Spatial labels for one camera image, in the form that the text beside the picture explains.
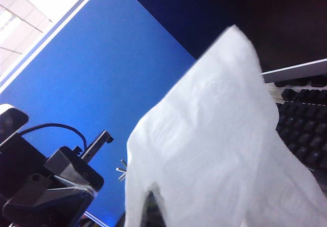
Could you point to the white facial tissue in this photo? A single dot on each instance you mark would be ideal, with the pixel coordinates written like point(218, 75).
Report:
point(217, 135)

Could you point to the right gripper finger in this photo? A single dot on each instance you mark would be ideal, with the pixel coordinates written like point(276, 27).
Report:
point(154, 211)

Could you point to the blue partition panel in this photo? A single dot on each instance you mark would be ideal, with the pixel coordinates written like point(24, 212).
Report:
point(89, 71)

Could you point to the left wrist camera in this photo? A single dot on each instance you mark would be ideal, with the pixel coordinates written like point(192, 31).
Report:
point(12, 122)

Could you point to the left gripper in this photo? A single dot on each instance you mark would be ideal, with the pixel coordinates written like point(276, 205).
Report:
point(74, 168)

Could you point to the grey partition frame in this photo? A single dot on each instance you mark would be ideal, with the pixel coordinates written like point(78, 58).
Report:
point(47, 36)

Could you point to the black left camera bracket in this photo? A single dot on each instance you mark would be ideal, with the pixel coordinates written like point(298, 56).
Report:
point(18, 160)

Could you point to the large black monitor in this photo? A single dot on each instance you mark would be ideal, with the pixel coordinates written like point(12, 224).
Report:
point(293, 32)

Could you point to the black keyboard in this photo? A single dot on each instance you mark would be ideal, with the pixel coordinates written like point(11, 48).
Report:
point(306, 130)

